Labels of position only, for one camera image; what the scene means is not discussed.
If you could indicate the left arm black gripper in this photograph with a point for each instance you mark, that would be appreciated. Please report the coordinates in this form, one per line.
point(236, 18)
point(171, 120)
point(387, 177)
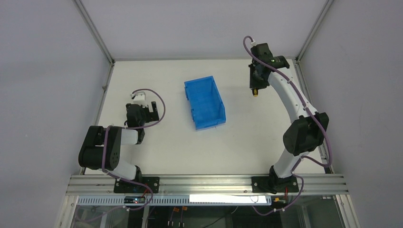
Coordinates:
point(150, 114)

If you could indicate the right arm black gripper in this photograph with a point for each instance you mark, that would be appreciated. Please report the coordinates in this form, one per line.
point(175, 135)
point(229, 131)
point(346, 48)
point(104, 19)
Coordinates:
point(255, 80)

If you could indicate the black yellow screwdriver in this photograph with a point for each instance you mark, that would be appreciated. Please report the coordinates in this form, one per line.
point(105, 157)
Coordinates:
point(255, 92)

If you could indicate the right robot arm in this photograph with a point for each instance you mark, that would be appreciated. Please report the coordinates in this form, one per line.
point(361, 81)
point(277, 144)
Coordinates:
point(305, 132)

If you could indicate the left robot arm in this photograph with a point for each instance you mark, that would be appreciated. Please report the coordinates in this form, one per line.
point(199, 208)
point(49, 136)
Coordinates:
point(101, 149)

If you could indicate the blue plastic bin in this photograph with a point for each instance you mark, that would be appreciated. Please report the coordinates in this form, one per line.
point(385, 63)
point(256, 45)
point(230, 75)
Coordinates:
point(206, 105)

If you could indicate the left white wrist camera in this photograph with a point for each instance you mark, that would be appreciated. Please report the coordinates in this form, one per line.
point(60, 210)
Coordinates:
point(139, 98)

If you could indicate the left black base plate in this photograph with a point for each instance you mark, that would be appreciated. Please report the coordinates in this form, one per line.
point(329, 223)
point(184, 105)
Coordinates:
point(153, 182)

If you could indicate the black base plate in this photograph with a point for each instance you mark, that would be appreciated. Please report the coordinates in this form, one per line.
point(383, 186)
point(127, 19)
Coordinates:
point(153, 182)
point(274, 185)

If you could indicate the aluminium front rail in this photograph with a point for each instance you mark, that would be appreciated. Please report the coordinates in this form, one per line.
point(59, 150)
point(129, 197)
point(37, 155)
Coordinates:
point(309, 184)

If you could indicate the white slotted cable duct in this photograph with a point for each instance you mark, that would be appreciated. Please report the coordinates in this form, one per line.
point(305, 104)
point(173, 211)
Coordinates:
point(188, 200)

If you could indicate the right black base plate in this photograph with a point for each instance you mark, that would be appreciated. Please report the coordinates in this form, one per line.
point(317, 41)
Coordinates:
point(274, 185)

